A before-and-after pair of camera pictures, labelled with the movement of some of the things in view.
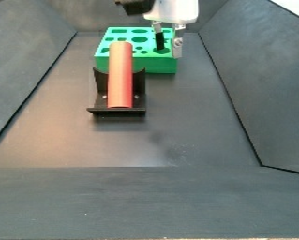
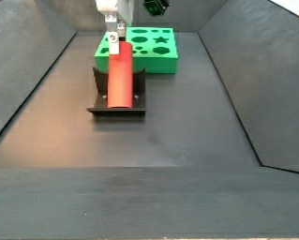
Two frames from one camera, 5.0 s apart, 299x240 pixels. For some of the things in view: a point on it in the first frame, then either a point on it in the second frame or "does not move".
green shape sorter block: [154, 61] does not move
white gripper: [176, 12] to [115, 25]
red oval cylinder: [119, 97] does not move
